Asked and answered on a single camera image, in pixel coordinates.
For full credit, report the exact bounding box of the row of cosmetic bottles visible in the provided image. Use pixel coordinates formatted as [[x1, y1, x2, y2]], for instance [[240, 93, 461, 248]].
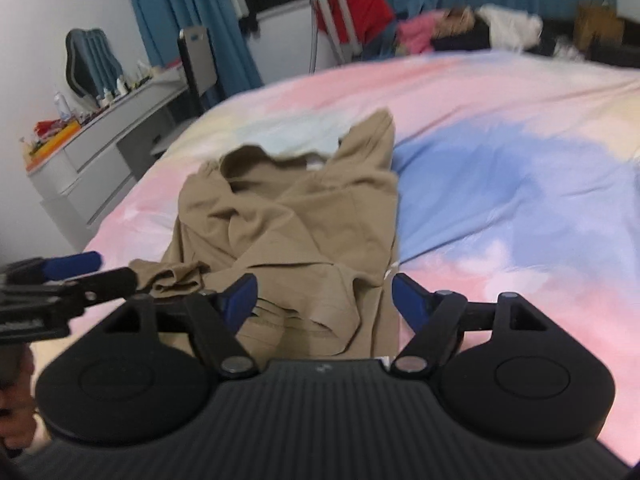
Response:
[[94, 59, 157, 109]]

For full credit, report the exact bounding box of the pastel tie-dye bed cover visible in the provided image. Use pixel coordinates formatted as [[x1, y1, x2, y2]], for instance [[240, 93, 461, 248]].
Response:
[[81, 47, 640, 467]]

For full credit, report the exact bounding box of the pink garment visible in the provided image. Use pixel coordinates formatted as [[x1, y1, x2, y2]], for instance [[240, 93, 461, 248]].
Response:
[[396, 11, 453, 57]]

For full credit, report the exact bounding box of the clear plastic bottle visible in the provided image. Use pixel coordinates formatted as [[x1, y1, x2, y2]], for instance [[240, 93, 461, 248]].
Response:
[[53, 91, 74, 122]]

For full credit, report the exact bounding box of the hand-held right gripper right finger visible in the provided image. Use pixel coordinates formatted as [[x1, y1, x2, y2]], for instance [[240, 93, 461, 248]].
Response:
[[389, 273, 552, 379]]

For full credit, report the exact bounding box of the white garment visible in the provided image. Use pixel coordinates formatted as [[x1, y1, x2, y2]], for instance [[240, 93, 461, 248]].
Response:
[[476, 3, 544, 52]]

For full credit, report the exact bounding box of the black garment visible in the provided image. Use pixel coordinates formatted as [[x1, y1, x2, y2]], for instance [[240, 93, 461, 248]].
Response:
[[431, 16, 495, 54]]

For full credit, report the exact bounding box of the grey chair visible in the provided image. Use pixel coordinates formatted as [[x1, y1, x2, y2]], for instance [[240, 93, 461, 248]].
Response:
[[150, 25, 222, 157]]

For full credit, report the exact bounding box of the orange and red box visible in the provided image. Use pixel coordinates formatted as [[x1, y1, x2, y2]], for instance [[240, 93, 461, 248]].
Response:
[[26, 119, 82, 167]]

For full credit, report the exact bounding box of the grey dressing table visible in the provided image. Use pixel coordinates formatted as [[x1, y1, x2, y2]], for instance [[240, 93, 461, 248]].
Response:
[[25, 66, 192, 252]]

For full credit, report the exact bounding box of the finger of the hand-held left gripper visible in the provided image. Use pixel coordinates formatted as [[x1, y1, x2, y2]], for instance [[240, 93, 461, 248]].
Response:
[[10, 252, 104, 282], [60, 266, 139, 309]]

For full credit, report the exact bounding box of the person's left hand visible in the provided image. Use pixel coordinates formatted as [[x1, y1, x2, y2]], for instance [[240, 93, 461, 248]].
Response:
[[0, 347, 37, 458]]

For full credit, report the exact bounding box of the white cabinet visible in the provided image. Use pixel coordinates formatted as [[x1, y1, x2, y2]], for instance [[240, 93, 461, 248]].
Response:
[[246, 0, 343, 85]]

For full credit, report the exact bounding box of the silver tripod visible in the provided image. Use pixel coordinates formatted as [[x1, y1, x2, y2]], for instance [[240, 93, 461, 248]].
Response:
[[299, 0, 363, 75]]

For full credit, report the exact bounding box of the red garment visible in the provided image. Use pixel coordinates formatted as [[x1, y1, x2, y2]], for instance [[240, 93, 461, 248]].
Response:
[[318, 0, 397, 46]]

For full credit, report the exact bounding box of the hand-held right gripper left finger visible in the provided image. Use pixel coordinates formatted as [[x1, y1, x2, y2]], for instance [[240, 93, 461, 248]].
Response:
[[120, 273, 259, 379]]

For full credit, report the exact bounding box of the brown bag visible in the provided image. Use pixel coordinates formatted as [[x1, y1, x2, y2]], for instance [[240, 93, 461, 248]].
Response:
[[574, 2, 625, 52]]

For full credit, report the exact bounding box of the khaki t-shirt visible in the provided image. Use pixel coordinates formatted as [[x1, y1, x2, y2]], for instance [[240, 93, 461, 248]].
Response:
[[130, 107, 402, 361]]

